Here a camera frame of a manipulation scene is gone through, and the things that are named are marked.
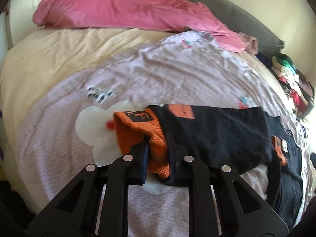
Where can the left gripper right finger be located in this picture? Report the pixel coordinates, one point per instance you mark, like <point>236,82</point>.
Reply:
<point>221,203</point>

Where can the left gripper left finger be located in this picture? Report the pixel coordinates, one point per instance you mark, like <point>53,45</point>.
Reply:
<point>95,201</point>

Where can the black sweater with orange cuffs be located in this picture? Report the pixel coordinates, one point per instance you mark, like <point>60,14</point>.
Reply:
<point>242,139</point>

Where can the pile of colourful clothes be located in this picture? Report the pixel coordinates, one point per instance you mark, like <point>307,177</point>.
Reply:
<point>294,83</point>

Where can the lilac printed bed sheet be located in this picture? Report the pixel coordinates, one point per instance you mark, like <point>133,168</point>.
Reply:
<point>65,129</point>

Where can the dark navy garment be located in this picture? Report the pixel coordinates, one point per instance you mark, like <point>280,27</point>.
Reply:
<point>266,61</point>

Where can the cream bed cover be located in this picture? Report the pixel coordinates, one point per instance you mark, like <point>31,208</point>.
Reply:
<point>46,57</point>

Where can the dusty pink fuzzy garment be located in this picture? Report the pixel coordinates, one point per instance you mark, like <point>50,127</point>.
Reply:
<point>251,43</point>

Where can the grey quilted headboard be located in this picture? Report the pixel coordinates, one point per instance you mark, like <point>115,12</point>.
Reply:
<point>239,20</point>

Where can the pink blanket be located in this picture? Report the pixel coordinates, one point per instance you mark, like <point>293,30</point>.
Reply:
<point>153,15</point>

